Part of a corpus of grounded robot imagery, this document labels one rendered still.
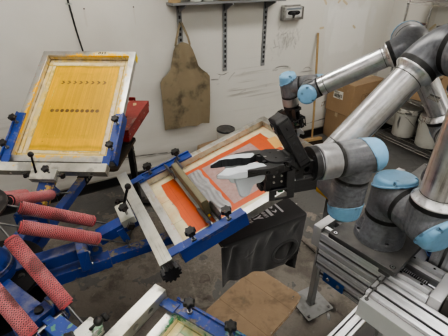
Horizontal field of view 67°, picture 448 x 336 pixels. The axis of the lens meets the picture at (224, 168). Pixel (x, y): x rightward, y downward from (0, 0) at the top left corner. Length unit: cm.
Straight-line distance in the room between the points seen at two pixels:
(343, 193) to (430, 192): 26
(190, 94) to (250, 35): 90
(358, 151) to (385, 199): 36
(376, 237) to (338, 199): 37
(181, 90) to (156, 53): 43
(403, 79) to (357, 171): 27
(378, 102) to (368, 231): 43
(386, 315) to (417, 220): 30
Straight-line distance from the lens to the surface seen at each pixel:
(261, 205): 139
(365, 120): 87
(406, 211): 101
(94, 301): 268
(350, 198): 77
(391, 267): 112
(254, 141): 181
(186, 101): 358
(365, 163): 73
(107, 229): 151
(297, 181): 69
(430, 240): 98
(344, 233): 118
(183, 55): 346
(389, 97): 88
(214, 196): 153
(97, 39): 327
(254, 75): 395
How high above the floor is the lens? 200
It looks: 31 degrees down
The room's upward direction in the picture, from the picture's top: straight up
